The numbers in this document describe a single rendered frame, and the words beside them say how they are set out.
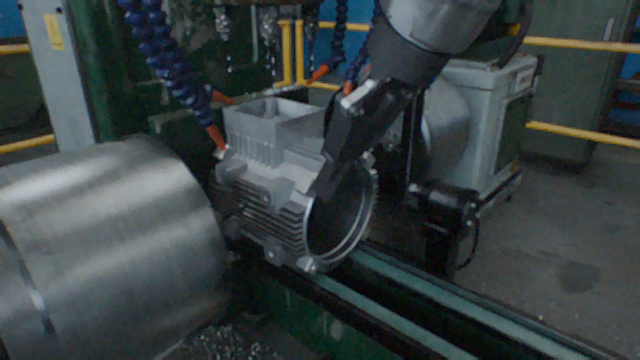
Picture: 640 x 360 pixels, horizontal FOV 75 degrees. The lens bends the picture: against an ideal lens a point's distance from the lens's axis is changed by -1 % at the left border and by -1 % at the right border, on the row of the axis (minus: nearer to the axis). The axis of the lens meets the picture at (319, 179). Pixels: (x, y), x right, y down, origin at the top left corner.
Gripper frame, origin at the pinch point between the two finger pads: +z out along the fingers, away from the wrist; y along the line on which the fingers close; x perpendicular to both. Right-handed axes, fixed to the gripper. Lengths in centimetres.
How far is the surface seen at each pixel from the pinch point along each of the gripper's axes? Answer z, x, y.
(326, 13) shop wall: 228, -359, -492
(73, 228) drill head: -0.1, -5.8, 27.6
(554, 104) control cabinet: 73, -8, -311
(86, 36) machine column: 5.1, -38.6, 11.7
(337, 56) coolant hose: -1.1, -18.9, -20.0
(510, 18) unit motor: -11, -11, -65
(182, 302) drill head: 6.0, 2.5, 21.4
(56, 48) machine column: 13, -47, 12
